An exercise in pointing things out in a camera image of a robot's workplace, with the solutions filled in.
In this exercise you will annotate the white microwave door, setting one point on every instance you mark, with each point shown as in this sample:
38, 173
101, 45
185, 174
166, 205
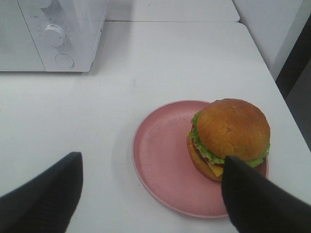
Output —
17, 49

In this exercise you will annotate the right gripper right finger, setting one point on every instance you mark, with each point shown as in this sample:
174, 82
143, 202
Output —
256, 205

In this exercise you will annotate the white timer knob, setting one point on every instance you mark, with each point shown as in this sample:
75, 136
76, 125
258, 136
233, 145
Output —
54, 35

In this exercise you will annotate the round white door button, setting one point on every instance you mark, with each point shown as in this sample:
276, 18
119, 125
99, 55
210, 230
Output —
64, 60

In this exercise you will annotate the white microwave oven body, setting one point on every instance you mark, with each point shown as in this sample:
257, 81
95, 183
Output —
83, 22

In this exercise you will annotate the burger with sesame bun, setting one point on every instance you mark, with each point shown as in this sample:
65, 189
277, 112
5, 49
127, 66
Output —
227, 127

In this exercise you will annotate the pink round plate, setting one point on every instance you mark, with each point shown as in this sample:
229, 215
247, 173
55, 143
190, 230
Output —
164, 166

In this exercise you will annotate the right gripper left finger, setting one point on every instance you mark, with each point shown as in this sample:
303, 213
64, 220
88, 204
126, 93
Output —
46, 203

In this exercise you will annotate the white partition panel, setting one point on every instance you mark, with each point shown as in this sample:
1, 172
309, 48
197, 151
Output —
275, 26

